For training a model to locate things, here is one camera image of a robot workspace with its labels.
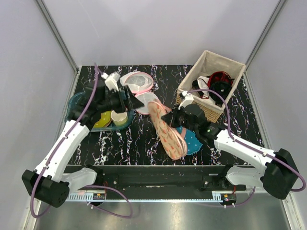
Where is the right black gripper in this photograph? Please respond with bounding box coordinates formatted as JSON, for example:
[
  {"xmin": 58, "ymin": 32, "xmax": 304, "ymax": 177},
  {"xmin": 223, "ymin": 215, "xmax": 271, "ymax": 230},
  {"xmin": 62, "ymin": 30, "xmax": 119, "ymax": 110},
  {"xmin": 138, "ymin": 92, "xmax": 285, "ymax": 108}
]
[{"xmin": 162, "ymin": 104, "xmax": 198, "ymax": 134}]

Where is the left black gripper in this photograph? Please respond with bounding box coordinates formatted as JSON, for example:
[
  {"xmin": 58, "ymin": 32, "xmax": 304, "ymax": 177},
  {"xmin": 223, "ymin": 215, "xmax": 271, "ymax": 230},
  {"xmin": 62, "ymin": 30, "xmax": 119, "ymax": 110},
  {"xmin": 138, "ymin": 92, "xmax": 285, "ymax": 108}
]
[{"xmin": 98, "ymin": 85, "xmax": 144, "ymax": 114}]

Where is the floral mesh laundry bag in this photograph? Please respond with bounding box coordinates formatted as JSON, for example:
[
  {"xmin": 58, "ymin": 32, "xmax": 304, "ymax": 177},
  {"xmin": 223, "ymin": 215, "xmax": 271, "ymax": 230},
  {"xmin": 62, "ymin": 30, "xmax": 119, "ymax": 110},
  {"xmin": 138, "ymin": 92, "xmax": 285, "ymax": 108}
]
[{"xmin": 148, "ymin": 99, "xmax": 188, "ymax": 160}]

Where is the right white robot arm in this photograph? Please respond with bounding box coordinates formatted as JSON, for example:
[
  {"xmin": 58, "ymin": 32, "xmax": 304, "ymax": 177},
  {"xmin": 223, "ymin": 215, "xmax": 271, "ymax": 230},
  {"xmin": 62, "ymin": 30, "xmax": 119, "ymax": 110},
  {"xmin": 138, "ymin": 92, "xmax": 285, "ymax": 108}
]
[{"xmin": 162, "ymin": 103, "xmax": 299, "ymax": 200}]

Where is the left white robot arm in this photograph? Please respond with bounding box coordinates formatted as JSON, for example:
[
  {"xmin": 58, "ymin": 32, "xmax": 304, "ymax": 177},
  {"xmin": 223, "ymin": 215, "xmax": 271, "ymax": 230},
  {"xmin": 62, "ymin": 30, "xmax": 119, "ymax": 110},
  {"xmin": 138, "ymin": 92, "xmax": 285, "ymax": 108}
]
[{"xmin": 22, "ymin": 84, "xmax": 144, "ymax": 207}]

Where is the white round mesh bra bag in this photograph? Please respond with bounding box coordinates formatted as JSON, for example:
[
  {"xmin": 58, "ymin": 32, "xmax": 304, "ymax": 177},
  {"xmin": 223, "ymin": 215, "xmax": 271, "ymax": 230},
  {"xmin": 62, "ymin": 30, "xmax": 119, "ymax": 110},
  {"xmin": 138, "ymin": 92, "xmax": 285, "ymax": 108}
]
[{"xmin": 119, "ymin": 71, "xmax": 158, "ymax": 115}]

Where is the red and black bra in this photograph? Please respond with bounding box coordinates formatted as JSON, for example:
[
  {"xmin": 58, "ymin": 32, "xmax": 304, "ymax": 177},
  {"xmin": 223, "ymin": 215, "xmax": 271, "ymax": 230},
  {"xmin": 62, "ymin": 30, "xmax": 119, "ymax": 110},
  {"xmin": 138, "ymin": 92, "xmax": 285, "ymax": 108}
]
[{"xmin": 207, "ymin": 71, "xmax": 234, "ymax": 100}]

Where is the cream cup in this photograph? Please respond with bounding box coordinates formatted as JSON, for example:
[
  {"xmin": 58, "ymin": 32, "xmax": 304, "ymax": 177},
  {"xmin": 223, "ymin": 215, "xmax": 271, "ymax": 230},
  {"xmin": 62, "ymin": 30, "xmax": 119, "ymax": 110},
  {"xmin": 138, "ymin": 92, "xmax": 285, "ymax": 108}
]
[{"xmin": 111, "ymin": 111, "xmax": 128, "ymax": 127}]

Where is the teal plastic bin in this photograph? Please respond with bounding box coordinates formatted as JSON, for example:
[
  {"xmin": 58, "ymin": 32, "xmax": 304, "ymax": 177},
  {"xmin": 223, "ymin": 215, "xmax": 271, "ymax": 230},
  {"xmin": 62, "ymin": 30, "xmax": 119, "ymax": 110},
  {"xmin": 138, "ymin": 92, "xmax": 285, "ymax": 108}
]
[{"xmin": 64, "ymin": 92, "xmax": 134, "ymax": 132}]

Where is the yellow polka dot plate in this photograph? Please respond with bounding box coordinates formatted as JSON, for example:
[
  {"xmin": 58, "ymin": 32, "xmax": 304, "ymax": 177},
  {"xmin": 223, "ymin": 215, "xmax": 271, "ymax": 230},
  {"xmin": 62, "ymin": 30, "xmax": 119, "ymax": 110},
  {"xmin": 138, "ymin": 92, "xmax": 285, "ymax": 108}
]
[{"xmin": 93, "ymin": 111, "xmax": 111, "ymax": 128}]

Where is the blue polka dot plate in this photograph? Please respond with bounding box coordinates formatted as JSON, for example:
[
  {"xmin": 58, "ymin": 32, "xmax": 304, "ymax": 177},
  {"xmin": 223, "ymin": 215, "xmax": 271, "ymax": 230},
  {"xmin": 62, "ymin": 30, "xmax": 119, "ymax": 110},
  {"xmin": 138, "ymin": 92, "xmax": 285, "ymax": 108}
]
[{"xmin": 176, "ymin": 127, "xmax": 203, "ymax": 155}]

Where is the wicker basket with liner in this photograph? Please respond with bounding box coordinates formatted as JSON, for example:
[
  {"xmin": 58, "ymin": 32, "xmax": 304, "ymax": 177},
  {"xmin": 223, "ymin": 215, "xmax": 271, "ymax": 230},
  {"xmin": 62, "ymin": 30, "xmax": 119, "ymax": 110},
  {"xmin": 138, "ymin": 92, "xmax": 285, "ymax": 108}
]
[{"xmin": 176, "ymin": 50, "xmax": 246, "ymax": 122}]

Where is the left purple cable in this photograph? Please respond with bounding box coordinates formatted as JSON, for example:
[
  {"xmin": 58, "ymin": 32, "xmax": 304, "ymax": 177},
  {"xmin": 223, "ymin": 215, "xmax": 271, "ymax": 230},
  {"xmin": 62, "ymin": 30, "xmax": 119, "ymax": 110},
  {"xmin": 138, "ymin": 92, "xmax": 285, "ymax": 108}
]
[{"xmin": 30, "ymin": 62, "xmax": 133, "ymax": 219}]

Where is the purple cable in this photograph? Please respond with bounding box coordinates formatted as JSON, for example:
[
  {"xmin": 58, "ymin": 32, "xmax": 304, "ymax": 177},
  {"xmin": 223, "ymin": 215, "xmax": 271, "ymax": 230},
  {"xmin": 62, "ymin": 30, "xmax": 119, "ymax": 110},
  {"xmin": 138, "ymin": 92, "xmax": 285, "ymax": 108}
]
[
  {"xmin": 30, "ymin": 62, "xmax": 133, "ymax": 219},
  {"xmin": 188, "ymin": 89, "xmax": 307, "ymax": 208}
]

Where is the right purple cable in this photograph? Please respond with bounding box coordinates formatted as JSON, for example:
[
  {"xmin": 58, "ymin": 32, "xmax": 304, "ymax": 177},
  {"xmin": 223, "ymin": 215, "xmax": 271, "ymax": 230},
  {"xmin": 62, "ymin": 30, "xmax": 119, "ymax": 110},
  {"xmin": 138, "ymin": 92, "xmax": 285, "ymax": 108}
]
[{"xmin": 188, "ymin": 89, "xmax": 307, "ymax": 208}]

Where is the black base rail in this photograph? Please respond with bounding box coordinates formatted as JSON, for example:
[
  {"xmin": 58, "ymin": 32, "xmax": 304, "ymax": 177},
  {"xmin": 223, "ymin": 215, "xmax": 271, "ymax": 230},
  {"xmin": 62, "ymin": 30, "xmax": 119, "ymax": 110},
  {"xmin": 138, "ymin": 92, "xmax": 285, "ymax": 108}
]
[{"xmin": 67, "ymin": 165, "xmax": 253, "ymax": 203}]

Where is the left aluminium frame post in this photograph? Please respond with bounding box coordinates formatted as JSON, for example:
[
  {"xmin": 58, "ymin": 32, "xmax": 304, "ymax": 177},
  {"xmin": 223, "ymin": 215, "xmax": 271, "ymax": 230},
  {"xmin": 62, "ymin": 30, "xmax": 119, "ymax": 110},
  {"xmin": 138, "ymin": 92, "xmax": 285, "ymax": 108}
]
[{"xmin": 34, "ymin": 0, "xmax": 79, "ymax": 74}]

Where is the aluminium frame post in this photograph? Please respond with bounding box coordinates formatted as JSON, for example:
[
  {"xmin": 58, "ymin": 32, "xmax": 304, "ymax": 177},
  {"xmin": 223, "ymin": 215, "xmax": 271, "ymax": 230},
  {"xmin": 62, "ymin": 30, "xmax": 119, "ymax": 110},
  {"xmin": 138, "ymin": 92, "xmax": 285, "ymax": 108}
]
[
  {"xmin": 246, "ymin": 0, "xmax": 288, "ymax": 69},
  {"xmin": 34, "ymin": 0, "xmax": 79, "ymax": 74}
]

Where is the right aluminium frame post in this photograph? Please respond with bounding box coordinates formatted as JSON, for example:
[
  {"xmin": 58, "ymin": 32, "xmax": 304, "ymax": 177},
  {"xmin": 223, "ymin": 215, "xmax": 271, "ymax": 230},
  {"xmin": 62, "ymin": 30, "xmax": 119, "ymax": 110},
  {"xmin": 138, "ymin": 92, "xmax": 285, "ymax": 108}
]
[{"xmin": 246, "ymin": 0, "xmax": 288, "ymax": 69}]

